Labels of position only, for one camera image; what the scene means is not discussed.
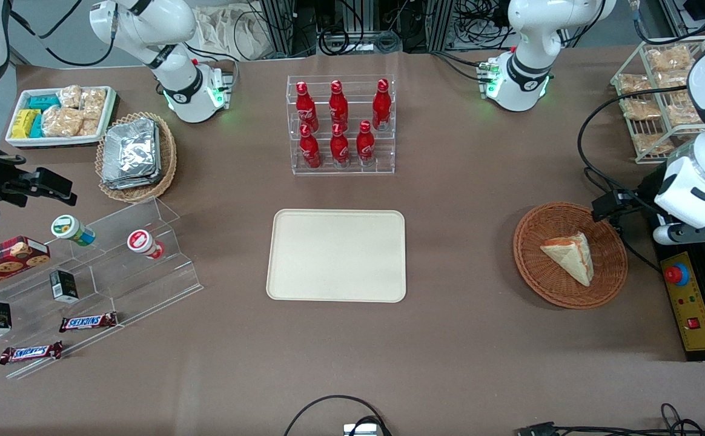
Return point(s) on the clear rice cracker bag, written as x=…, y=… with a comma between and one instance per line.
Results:
x=94, y=102
x=90, y=127
x=70, y=97
x=62, y=122

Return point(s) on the yellow snack packet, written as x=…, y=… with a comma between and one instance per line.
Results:
x=24, y=123

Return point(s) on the red cola bottle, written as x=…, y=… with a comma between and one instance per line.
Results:
x=338, y=106
x=381, y=108
x=310, y=151
x=365, y=145
x=305, y=109
x=340, y=148

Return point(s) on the red tartan cookie box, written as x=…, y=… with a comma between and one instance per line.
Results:
x=7, y=260

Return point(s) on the triangular sandwich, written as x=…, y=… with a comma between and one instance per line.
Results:
x=570, y=254

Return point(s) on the clear acrylic bottle rack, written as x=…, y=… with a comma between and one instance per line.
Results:
x=352, y=171

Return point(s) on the aluminium profile frame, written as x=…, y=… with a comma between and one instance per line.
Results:
x=280, y=24
x=676, y=15

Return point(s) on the teal snack packet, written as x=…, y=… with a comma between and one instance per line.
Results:
x=37, y=126
x=43, y=102

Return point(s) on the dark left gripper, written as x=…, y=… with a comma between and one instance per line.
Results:
x=642, y=200

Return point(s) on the red lidded yogurt cup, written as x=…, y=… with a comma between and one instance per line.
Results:
x=139, y=241

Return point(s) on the Snickers chocolate bar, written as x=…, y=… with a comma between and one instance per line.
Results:
x=88, y=322
x=30, y=352

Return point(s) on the white rectangular snack tray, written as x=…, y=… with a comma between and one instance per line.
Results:
x=19, y=141

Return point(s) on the small silver device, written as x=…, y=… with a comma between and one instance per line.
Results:
x=360, y=430

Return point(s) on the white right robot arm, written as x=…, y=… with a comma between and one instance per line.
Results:
x=146, y=30

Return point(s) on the yellow control panel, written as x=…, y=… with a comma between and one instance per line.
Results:
x=695, y=303

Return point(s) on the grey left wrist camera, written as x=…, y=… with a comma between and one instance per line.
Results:
x=669, y=234

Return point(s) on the clear acrylic stepped shelf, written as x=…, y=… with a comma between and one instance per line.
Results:
x=122, y=284

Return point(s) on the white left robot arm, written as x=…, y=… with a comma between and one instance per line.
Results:
x=534, y=30

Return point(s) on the white cloth bag pile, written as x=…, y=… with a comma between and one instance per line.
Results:
x=231, y=33

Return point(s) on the beige plastic tray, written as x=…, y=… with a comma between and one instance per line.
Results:
x=335, y=255

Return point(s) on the green lidded yogurt cup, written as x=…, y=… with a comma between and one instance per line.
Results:
x=68, y=227

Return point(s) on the brown round wicker basket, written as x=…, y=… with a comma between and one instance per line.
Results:
x=546, y=284

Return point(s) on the light oval wicker basket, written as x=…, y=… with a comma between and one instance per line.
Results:
x=168, y=160

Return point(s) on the stack of foil containers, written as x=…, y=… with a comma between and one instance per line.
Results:
x=131, y=154

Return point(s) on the bagged tan snack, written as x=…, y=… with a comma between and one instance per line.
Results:
x=672, y=80
x=685, y=115
x=635, y=83
x=641, y=109
x=652, y=143
x=670, y=59

